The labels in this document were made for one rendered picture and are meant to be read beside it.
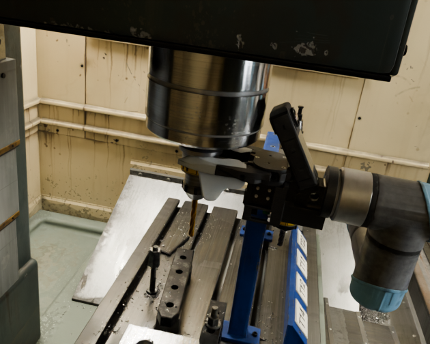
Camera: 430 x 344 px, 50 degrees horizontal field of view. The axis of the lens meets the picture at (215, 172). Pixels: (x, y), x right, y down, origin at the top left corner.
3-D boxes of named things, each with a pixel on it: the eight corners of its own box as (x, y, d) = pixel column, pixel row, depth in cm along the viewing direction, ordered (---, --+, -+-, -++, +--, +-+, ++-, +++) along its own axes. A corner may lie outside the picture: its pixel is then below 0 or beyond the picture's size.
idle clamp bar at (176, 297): (192, 270, 119) (195, 249, 117) (175, 343, 95) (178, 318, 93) (174, 268, 120) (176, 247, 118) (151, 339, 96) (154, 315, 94)
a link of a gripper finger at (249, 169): (214, 180, 59) (282, 187, 60) (216, 169, 58) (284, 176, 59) (213, 165, 63) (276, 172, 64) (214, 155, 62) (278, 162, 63)
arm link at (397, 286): (390, 276, 74) (411, 218, 70) (405, 323, 64) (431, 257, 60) (341, 266, 75) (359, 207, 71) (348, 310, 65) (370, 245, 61)
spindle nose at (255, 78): (153, 107, 70) (159, 25, 65) (258, 120, 70) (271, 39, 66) (133, 142, 55) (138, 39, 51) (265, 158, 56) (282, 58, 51)
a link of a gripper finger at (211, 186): (173, 201, 61) (241, 208, 62) (178, 160, 59) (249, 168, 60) (174, 191, 64) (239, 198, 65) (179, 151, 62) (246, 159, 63)
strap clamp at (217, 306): (220, 343, 97) (229, 285, 91) (208, 394, 85) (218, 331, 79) (205, 340, 98) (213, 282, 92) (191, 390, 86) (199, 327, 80)
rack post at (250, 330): (260, 331, 102) (284, 213, 91) (258, 348, 97) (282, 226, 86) (216, 321, 103) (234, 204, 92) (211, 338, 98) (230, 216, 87)
